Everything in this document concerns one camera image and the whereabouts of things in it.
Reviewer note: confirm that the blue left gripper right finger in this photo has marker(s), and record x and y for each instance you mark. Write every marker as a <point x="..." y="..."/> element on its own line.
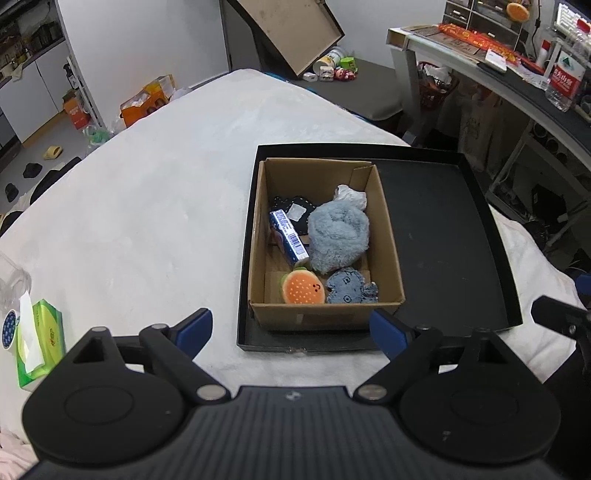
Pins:
<point x="391" y="336"/>

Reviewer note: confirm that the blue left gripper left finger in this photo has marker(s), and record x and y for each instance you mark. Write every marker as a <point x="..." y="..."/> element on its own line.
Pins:
<point x="191" y="334"/>

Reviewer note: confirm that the blue denim fish toy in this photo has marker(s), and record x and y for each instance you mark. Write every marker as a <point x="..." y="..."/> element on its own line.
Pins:
<point x="349" y="286"/>

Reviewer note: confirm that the orange burger plush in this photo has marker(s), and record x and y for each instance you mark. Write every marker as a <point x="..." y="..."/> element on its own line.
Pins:
<point x="301" y="286"/>

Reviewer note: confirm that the grey fluffy plush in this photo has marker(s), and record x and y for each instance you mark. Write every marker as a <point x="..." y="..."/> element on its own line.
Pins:
<point x="339" y="231"/>

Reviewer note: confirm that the blue tissue pack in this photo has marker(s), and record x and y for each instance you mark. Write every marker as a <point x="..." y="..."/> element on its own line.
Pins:
<point x="287" y="239"/>

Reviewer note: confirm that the black stitched fabric toy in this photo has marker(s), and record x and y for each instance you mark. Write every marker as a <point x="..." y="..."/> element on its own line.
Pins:
<point x="297" y="209"/>

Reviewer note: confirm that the brown cardboard box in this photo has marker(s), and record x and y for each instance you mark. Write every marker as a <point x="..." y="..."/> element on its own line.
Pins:
<point x="265" y="264"/>

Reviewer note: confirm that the white bed cover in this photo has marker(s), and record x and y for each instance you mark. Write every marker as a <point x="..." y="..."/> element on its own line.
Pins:
<point x="151" y="227"/>

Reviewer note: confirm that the green tissue box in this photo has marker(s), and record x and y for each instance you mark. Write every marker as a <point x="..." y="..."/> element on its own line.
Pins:
<point x="40" y="341"/>

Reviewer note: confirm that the clear plastic bottle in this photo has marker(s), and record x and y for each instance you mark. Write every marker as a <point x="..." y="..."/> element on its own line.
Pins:
<point x="15" y="282"/>

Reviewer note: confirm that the grey curved desk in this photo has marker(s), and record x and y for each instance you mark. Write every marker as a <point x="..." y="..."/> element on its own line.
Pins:
<point x="408" y="43"/>

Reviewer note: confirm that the hanging white tote bag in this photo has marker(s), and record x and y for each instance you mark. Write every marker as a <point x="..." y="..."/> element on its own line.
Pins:
<point x="480" y="109"/>

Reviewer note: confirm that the yellow slipper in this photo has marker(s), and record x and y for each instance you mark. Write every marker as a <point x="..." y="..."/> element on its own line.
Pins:
<point x="52" y="152"/>

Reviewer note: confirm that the orange shopping bag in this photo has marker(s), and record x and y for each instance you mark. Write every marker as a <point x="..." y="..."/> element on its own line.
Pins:
<point x="150" y="98"/>

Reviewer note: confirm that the grey padded bench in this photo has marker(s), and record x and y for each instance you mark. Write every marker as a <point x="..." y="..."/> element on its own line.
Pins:
<point x="373" y="95"/>

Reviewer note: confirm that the water bottle red label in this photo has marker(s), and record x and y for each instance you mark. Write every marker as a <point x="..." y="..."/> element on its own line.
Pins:
<point x="567" y="74"/>

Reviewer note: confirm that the red plastic basket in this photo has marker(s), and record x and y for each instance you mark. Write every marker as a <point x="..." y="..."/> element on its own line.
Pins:
<point x="435" y="85"/>

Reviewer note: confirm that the orange carton on floor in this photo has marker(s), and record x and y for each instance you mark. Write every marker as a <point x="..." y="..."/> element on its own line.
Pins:
<point x="74" y="109"/>

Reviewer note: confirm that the red round toy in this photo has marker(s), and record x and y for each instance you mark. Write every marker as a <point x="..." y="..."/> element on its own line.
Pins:
<point x="344" y="75"/>

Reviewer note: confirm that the white charger cube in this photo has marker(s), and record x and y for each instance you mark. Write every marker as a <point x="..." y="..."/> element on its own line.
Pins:
<point x="310" y="77"/>

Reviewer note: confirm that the red paper scroll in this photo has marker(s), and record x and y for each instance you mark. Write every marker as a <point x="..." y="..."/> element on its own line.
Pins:
<point x="485" y="42"/>

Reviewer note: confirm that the green toy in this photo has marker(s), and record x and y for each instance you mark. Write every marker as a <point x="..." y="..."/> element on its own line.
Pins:
<point x="349" y="64"/>

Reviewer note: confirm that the white supplement jar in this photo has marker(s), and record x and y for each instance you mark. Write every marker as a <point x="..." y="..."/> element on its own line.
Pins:
<point x="331" y="59"/>

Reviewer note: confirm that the white kitchen cabinet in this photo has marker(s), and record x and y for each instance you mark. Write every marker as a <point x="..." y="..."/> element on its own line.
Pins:
<point x="37" y="97"/>

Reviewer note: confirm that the burger plush on drawers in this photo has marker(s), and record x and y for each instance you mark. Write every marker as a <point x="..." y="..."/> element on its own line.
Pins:
<point x="519" y="10"/>

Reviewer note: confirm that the grey drawer organizer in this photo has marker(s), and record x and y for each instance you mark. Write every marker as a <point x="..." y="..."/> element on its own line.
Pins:
<point x="488" y="17"/>

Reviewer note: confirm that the leaning black box lid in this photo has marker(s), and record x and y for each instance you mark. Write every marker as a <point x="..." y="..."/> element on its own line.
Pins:
<point x="291" y="35"/>

